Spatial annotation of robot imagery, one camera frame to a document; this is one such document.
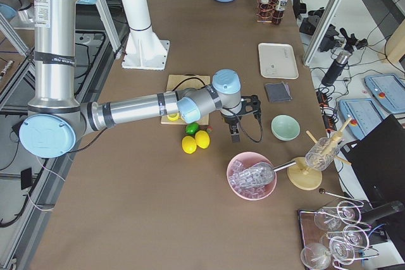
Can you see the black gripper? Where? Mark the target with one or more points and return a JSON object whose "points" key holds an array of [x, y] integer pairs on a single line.
{"points": [[230, 120]]}

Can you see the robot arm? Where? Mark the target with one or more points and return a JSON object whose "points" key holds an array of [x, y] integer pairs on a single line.
{"points": [[56, 120]]}

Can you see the pink bowl with ice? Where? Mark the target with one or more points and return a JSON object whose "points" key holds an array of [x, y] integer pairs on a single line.
{"points": [[236, 180]]}

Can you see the yellow lemon near lime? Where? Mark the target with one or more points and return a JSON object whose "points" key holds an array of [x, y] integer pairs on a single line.
{"points": [[202, 139]]}

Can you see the green lime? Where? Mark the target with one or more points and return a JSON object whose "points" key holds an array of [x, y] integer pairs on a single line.
{"points": [[192, 128]]}

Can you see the yellow lemon outer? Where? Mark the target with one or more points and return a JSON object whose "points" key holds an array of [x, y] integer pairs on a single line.
{"points": [[189, 145]]}

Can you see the green bowl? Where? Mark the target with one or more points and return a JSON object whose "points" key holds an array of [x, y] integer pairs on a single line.
{"points": [[285, 127]]}

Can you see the steel ice scoop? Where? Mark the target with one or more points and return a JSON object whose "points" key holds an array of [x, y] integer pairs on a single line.
{"points": [[263, 173]]}

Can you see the grey folded cloth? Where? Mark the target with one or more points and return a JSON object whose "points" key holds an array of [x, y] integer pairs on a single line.
{"points": [[278, 92]]}

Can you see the lemon half near board edge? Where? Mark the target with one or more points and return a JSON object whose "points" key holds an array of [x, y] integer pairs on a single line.
{"points": [[173, 117]]}

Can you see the wooden cutting board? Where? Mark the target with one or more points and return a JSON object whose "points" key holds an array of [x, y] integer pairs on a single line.
{"points": [[183, 82]]}

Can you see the cream rabbit tray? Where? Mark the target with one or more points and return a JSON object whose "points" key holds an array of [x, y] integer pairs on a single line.
{"points": [[277, 61]]}

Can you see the wooden cup stand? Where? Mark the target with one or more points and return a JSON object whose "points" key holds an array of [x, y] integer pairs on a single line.
{"points": [[306, 178]]}

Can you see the glass cup on stand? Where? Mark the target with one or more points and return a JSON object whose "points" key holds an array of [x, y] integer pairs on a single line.
{"points": [[322, 154]]}

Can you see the black water bottle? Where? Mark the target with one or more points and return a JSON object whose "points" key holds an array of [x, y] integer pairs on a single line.
{"points": [[336, 68]]}

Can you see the tea bottle front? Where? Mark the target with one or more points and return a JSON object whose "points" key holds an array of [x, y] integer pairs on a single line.
{"points": [[264, 10]]}

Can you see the tea bottle middle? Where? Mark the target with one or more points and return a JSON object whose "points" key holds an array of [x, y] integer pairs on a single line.
{"points": [[279, 11]]}

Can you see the blue teach pendant near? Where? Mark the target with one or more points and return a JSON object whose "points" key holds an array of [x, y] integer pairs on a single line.
{"points": [[365, 115]]}

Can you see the blue teach pendant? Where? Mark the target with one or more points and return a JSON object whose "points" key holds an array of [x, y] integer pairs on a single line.
{"points": [[388, 90], [365, 115]]}

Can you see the wine glass rack tray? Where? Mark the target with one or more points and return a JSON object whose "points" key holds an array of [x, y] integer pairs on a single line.
{"points": [[338, 235]]}

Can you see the blue teach pendant far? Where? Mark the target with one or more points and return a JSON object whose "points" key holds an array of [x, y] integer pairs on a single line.
{"points": [[388, 90]]}

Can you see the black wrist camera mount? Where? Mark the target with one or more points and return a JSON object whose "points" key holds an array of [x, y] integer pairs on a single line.
{"points": [[250, 104]]}

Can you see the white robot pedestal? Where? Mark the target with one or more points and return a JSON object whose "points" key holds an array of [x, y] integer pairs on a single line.
{"points": [[144, 49]]}

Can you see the copper wire bottle rack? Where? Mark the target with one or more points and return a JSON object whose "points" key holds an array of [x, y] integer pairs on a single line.
{"points": [[273, 7]]}

